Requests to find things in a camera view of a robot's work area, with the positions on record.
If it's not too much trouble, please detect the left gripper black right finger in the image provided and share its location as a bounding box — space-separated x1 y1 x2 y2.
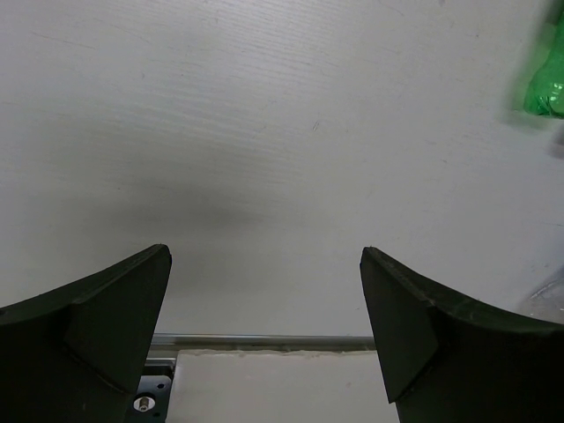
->
360 247 563 422

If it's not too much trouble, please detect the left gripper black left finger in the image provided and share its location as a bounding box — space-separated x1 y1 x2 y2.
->
1 244 172 422

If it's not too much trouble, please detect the green plastic bottle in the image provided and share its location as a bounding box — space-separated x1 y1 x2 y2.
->
523 1 563 120

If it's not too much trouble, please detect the aluminium table edge rail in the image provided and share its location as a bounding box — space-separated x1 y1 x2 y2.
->
131 332 376 423

